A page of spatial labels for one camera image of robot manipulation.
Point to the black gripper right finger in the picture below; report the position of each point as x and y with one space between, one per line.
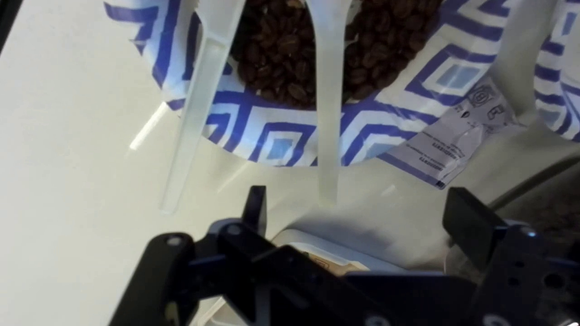
518 272

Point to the patterned paper bowl with beans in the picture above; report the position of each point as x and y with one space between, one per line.
386 114

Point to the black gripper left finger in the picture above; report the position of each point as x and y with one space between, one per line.
181 277

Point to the small white printed sachet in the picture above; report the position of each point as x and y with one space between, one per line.
449 136

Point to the empty patterned paper bowl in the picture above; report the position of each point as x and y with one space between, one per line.
558 73

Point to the clear plastic utensil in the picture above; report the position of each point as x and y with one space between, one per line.
201 96

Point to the white plastic spoon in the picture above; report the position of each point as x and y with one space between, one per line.
330 91

